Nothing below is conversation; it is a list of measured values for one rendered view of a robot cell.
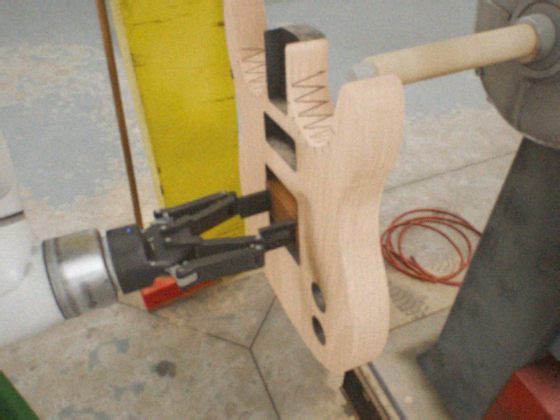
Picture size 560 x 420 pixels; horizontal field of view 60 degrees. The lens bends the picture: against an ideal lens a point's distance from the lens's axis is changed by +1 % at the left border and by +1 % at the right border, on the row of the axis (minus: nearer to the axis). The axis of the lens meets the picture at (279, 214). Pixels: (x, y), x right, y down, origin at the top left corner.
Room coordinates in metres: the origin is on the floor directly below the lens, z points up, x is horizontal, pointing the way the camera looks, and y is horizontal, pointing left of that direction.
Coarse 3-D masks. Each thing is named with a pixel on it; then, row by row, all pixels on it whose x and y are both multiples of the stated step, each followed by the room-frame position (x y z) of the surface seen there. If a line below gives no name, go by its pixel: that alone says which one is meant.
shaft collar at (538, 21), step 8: (528, 16) 0.49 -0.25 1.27; (536, 16) 0.49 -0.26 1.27; (544, 16) 0.49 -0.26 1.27; (512, 24) 0.50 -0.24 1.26; (520, 24) 0.49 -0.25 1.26; (528, 24) 0.48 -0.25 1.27; (536, 24) 0.48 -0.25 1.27; (544, 24) 0.48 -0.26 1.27; (552, 24) 0.48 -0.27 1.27; (536, 32) 0.47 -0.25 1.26; (544, 32) 0.47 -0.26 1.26; (552, 32) 0.47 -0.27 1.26; (536, 40) 0.47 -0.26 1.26; (544, 40) 0.47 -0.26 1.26; (552, 40) 0.47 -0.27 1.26; (536, 48) 0.47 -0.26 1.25; (544, 48) 0.47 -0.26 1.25; (528, 56) 0.47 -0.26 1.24; (536, 56) 0.47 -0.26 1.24; (544, 56) 0.47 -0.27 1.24
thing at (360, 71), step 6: (354, 66) 0.41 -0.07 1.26; (360, 66) 0.41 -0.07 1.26; (366, 66) 0.41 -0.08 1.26; (372, 66) 0.41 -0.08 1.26; (348, 72) 0.41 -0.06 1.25; (354, 72) 0.40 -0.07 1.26; (360, 72) 0.40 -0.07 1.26; (366, 72) 0.40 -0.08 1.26; (372, 72) 0.40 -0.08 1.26; (348, 78) 0.41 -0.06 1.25; (354, 78) 0.40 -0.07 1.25; (360, 78) 0.40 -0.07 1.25; (366, 78) 0.40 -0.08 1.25
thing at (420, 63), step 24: (408, 48) 0.44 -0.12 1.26; (432, 48) 0.43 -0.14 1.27; (456, 48) 0.44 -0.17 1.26; (480, 48) 0.45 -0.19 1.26; (504, 48) 0.46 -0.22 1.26; (528, 48) 0.47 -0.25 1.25; (384, 72) 0.40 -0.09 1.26; (408, 72) 0.41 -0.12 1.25; (432, 72) 0.42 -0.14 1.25; (456, 72) 0.44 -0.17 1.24
